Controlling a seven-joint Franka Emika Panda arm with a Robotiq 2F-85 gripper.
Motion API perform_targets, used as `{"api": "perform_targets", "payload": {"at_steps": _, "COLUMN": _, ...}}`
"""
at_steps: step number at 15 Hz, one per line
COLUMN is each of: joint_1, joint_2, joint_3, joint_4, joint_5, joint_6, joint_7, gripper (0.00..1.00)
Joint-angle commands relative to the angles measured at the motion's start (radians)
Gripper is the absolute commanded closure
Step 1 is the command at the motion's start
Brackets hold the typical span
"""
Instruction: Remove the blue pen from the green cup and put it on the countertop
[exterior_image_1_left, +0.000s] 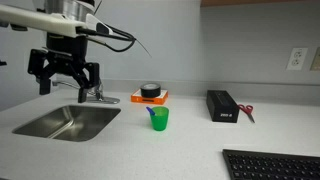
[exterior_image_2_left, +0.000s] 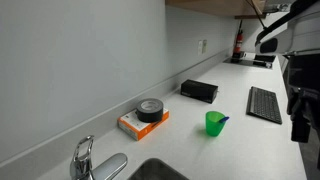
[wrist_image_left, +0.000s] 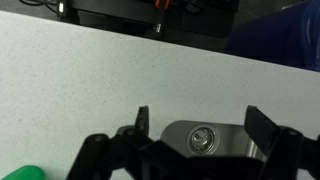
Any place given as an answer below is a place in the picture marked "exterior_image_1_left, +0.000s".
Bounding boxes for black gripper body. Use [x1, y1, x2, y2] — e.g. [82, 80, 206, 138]
[45, 31, 89, 66]

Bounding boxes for blue pen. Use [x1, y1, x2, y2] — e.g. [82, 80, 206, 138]
[145, 106, 156, 117]

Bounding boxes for green plastic cup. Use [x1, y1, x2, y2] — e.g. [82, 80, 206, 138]
[149, 106, 170, 132]

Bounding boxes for chrome faucet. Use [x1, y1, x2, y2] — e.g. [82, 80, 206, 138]
[51, 79, 121, 105]

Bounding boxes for stainless steel sink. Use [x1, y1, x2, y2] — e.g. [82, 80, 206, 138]
[12, 104, 122, 143]

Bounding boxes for black tape roll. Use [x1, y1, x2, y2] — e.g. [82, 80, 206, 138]
[139, 82, 162, 99]

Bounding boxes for orange white flat box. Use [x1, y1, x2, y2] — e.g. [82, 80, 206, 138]
[130, 88, 169, 106]

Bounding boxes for black rectangular box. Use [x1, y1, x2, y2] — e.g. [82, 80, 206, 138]
[205, 89, 240, 124]

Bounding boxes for black keyboard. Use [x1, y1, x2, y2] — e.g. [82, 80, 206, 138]
[222, 148, 320, 180]

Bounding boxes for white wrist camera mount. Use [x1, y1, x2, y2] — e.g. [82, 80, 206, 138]
[0, 3, 114, 39]

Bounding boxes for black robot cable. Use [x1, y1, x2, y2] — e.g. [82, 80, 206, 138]
[76, 23, 153, 58]

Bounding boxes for red handled scissors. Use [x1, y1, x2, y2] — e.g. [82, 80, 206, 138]
[237, 103, 256, 124]

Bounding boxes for white wall power outlet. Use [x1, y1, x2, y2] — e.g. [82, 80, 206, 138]
[285, 47, 309, 72]

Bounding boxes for beige wall plate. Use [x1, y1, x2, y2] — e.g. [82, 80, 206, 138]
[309, 46, 320, 72]

